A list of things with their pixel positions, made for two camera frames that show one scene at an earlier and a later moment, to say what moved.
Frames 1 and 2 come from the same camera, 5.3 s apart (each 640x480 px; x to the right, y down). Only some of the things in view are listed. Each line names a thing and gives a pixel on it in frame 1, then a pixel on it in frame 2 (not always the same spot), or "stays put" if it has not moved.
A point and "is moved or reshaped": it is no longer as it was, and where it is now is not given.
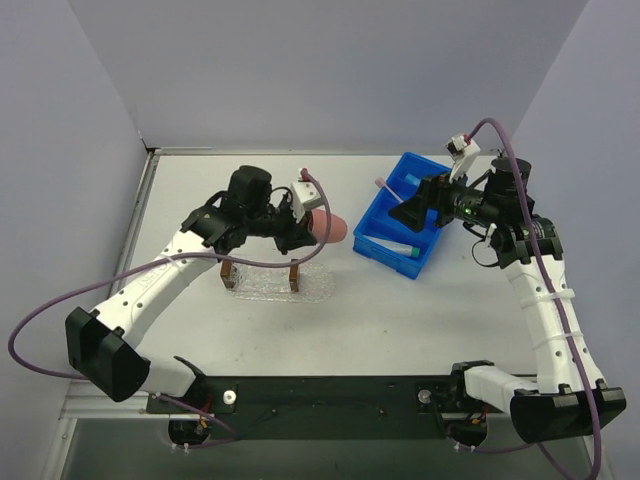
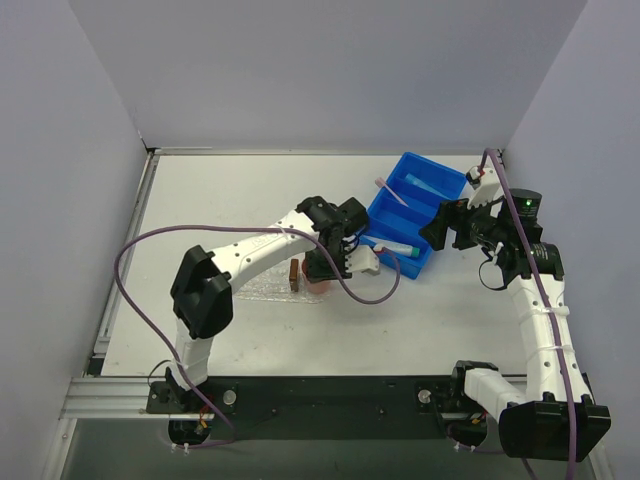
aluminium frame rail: [83, 400] stays put
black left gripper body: [295, 236] → [324, 267]
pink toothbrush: [380, 182] stays put
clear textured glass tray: [316, 284] stays put
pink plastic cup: [338, 227] is moved or reshaped
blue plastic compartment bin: [406, 176] stays put
